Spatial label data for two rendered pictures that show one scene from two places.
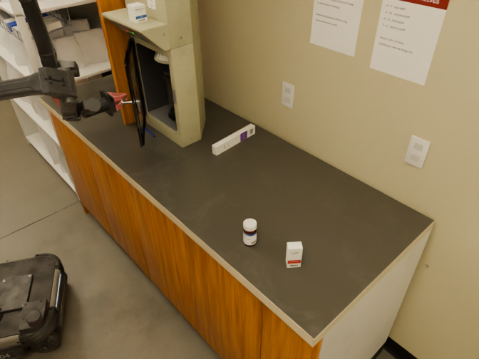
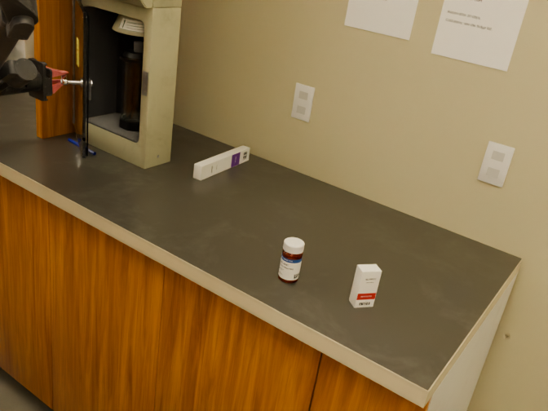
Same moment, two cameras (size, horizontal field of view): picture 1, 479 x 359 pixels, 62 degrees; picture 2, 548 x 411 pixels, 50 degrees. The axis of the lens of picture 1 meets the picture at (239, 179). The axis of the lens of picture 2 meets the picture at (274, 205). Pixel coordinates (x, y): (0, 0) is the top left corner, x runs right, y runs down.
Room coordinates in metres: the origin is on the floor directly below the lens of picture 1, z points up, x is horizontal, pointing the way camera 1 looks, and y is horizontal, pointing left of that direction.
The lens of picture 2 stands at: (-0.12, 0.35, 1.64)
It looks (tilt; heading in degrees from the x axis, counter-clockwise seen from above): 25 degrees down; 343
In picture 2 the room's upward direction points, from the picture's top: 9 degrees clockwise
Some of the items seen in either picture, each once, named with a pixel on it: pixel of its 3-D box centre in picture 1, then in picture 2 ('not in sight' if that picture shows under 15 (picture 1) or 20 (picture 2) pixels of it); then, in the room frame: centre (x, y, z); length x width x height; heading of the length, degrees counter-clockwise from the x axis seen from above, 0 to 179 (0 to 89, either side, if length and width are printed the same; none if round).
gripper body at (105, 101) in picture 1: (101, 105); (29, 80); (1.51, 0.57, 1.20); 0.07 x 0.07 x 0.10; 42
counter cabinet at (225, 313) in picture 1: (202, 218); (154, 297); (1.60, 0.21, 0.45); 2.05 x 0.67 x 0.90; 42
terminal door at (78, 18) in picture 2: (135, 92); (79, 76); (1.64, 0.46, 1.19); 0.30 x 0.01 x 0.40; 8
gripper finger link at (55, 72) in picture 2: (117, 100); (53, 78); (1.55, 0.52, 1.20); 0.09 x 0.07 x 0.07; 132
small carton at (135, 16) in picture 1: (137, 12); not in sight; (1.61, 0.39, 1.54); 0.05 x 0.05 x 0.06; 43
